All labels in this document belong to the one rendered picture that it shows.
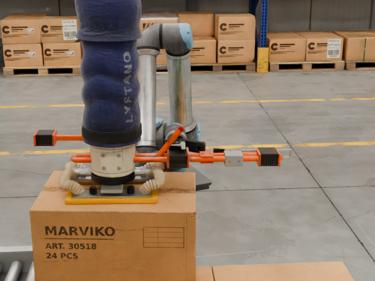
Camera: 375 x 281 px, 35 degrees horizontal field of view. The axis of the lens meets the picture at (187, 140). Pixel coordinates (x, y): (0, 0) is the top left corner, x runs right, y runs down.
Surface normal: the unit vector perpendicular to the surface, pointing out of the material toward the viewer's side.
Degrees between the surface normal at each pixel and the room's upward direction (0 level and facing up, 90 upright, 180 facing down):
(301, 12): 90
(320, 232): 0
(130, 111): 74
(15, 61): 92
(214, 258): 0
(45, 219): 90
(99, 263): 90
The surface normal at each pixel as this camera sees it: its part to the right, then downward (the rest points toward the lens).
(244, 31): 0.11, 0.33
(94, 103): -0.63, -0.02
